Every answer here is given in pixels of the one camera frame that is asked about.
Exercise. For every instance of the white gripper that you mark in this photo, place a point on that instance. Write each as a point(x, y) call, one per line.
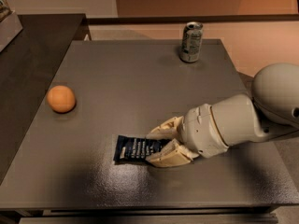
point(198, 131)

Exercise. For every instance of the dark blue rxbar wrapper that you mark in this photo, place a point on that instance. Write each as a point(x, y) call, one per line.
point(133, 149)

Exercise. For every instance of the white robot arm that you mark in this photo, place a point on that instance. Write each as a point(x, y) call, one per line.
point(269, 112)

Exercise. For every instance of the silver green 7up can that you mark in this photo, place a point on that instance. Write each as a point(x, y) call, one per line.
point(191, 42)

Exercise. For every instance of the orange fruit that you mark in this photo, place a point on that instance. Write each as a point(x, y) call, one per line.
point(61, 99)

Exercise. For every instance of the grey box on side table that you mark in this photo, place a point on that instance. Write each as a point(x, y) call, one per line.
point(10, 25)

